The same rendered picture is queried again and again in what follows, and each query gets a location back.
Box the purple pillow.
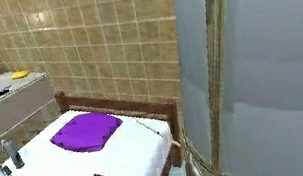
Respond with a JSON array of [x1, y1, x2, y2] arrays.
[[46, 107, 128, 159]]

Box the brown wooden bed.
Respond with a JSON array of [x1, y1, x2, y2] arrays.
[[0, 73, 190, 176]]

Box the grey chest of drawers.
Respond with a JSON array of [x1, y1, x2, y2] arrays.
[[0, 65, 70, 176]]

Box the glass shower enclosure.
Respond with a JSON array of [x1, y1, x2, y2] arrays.
[[159, 0, 303, 176]]

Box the black remote control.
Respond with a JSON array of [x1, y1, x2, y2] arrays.
[[0, 88, 14, 100]]

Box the thin white stick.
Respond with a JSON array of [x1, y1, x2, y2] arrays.
[[135, 113, 182, 154]]

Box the grey spray bottle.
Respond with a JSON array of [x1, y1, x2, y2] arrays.
[[0, 136, 26, 172]]

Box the yellow flat object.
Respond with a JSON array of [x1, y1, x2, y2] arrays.
[[10, 68, 31, 81]]

